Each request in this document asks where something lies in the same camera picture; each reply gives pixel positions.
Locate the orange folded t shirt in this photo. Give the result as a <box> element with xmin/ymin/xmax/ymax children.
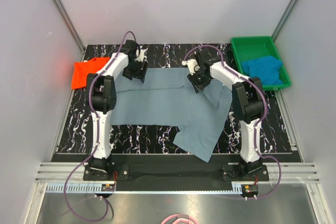
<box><xmin>71</xmin><ymin>57</ymin><xmax>110</xmax><ymax>90</ymax></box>

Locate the green plastic bin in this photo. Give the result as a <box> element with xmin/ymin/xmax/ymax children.
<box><xmin>230</xmin><ymin>36</ymin><xmax>291</xmax><ymax>91</ymax></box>

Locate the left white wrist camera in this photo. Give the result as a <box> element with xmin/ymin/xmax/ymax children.
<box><xmin>135</xmin><ymin>46</ymin><xmax>148</xmax><ymax>62</ymax></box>

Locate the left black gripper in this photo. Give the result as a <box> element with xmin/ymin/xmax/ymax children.
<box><xmin>123</xmin><ymin>59</ymin><xmax>148</xmax><ymax>83</ymax></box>

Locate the blue t shirt in bin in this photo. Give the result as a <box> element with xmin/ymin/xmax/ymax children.
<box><xmin>241</xmin><ymin>56</ymin><xmax>283</xmax><ymax>86</ymax></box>

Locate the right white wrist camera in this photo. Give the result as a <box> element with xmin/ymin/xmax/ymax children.
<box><xmin>182</xmin><ymin>59</ymin><xmax>200</xmax><ymax>75</ymax></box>

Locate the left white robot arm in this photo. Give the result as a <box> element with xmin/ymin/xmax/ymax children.
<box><xmin>85</xmin><ymin>40</ymin><xmax>148</xmax><ymax>180</ymax></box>

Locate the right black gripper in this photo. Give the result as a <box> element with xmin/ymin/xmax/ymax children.
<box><xmin>187</xmin><ymin>69</ymin><xmax>211</xmax><ymax>94</ymax></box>

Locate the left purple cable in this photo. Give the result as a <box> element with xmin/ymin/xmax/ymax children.
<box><xmin>62</xmin><ymin>30</ymin><xmax>140</xmax><ymax>222</ymax></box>

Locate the aluminium frame rail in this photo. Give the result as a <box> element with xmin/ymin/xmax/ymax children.
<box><xmin>35</xmin><ymin>163</ymin><xmax>319</xmax><ymax>184</ymax></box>

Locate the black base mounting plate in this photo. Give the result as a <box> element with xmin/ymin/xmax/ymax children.
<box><xmin>83</xmin><ymin>154</ymin><xmax>269</xmax><ymax>193</ymax></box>

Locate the pink cable coil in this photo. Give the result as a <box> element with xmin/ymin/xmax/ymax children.
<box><xmin>160</xmin><ymin>214</ymin><xmax>197</xmax><ymax>224</ymax></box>

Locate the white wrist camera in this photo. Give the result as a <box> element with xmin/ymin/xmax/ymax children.
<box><xmin>182</xmin><ymin>59</ymin><xmax>200</xmax><ymax>75</ymax></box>
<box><xmin>135</xmin><ymin>46</ymin><xmax>148</xmax><ymax>62</ymax></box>

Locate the grey-blue t shirt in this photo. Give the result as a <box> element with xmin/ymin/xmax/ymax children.
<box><xmin>109</xmin><ymin>68</ymin><xmax>232</xmax><ymax>162</ymax></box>

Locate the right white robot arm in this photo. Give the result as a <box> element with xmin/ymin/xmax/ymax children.
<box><xmin>182</xmin><ymin>50</ymin><xmax>267</xmax><ymax>180</ymax></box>

